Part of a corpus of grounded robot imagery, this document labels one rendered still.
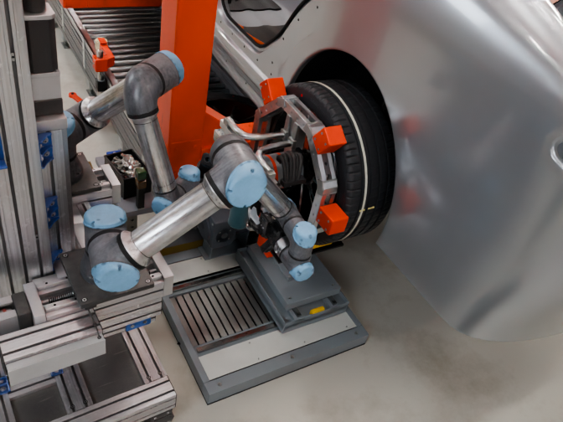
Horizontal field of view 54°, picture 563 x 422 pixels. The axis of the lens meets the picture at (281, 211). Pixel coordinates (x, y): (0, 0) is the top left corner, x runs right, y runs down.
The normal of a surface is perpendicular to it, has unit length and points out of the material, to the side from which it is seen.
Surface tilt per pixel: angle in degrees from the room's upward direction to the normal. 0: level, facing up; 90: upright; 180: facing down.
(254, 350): 0
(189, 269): 0
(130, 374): 0
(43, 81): 90
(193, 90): 90
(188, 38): 90
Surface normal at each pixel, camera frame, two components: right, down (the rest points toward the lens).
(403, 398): 0.18, -0.75
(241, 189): 0.47, 0.57
